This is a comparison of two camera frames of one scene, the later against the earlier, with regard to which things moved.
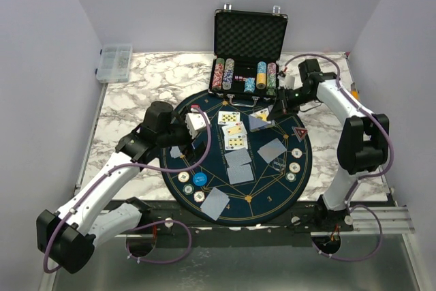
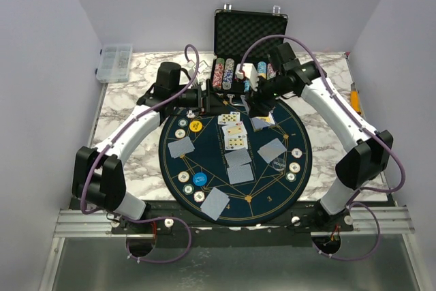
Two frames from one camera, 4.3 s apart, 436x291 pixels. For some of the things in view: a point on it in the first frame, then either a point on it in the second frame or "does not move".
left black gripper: [191, 152] to [210, 103]
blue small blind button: [199, 178] does not move
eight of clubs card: [228, 117] does not move
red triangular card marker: [299, 132] to [244, 103]
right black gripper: [281, 105] to [253, 99]
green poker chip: [290, 177] does not move
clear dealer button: [278, 165] does not move
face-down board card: [240, 174] does not move
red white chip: [199, 196] does not move
